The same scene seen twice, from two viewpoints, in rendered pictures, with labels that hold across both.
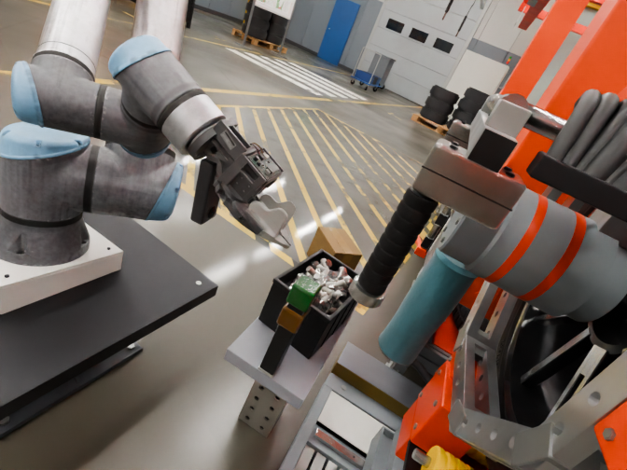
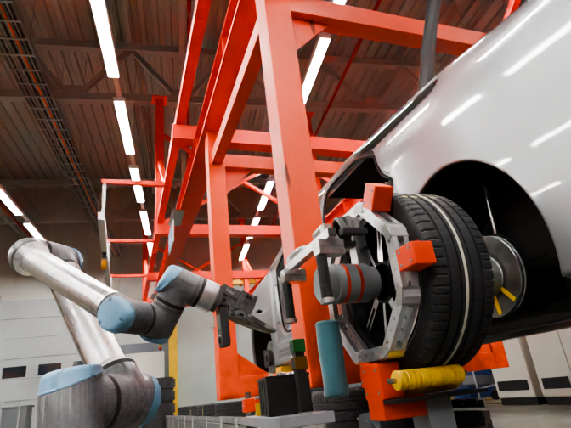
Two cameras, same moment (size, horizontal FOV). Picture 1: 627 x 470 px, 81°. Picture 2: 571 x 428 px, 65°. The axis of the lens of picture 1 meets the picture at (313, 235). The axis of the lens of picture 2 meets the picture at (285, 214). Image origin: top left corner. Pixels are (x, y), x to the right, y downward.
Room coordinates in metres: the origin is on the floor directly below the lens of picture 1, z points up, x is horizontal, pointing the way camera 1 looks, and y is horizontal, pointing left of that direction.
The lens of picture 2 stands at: (-0.71, 0.74, 0.51)
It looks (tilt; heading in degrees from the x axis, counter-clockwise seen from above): 22 degrees up; 327
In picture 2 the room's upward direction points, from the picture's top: 7 degrees counter-clockwise
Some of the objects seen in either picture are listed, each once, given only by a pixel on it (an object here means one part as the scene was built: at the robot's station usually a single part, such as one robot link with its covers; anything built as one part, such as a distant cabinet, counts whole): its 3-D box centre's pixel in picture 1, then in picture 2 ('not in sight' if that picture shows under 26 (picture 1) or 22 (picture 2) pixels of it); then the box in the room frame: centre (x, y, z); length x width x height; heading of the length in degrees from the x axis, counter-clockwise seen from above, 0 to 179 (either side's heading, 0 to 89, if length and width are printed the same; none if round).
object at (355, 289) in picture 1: (394, 245); (324, 278); (0.38, -0.09, 0.83); 0.04 x 0.04 x 0.16
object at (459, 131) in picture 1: (470, 142); (293, 276); (0.70, -0.19, 0.93); 0.09 x 0.05 x 0.05; 78
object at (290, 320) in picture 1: (294, 315); (299, 363); (0.48, -0.02, 0.59); 0.04 x 0.04 x 0.04; 78
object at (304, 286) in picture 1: (304, 293); (296, 346); (0.48, -0.02, 0.64); 0.04 x 0.04 x 0.04; 78
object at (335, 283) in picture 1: (316, 297); (283, 392); (0.65, -0.06, 0.51); 0.20 x 0.14 x 0.13; 160
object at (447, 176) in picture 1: (466, 180); (328, 247); (0.37, -0.12, 0.93); 0.09 x 0.05 x 0.05; 78
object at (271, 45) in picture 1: (265, 22); not in sight; (10.73, 3.45, 0.55); 1.40 x 0.80 x 1.09; 158
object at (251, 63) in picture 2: not in sight; (237, 103); (1.90, -0.64, 2.68); 1.77 x 0.10 x 0.12; 168
